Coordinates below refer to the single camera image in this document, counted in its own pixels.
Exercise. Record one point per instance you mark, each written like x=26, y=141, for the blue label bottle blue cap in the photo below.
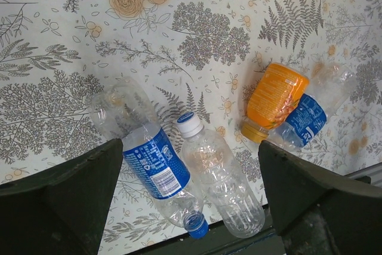
x=124, y=111

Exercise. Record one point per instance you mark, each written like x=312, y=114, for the orange label plastic bottle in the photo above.
x=274, y=98

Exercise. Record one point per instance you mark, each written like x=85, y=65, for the clear bottle white cap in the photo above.
x=213, y=164

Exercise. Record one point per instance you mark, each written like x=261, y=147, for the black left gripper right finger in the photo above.
x=317, y=211

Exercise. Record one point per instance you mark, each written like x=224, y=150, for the floral patterned table mat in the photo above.
x=202, y=55

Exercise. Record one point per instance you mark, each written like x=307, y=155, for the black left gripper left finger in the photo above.
x=63, y=209

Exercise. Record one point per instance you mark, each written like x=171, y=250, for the crushed blue label bottle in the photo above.
x=327, y=91

